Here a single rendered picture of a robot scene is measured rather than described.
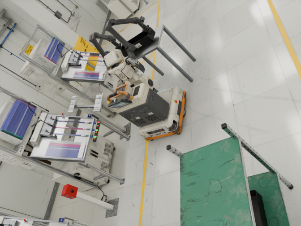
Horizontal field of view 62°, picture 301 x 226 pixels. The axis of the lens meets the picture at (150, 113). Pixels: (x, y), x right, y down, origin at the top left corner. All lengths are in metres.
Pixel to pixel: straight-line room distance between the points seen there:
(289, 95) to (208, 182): 1.55
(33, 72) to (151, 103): 2.26
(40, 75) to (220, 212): 3.70
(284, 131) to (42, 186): 4.21
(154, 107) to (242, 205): 1.86
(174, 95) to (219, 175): 1.97
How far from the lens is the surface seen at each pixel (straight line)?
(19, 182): 5.15
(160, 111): 3.11
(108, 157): 4.12
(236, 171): 1.56
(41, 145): 3.71
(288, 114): 2.76
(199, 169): 1.70
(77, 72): 4.45
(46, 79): 4.58
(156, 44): 3.42
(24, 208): 5.12
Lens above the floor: 2.25
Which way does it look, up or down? 34 degrees down
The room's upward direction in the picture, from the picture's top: 54 degrees counter-clockwise
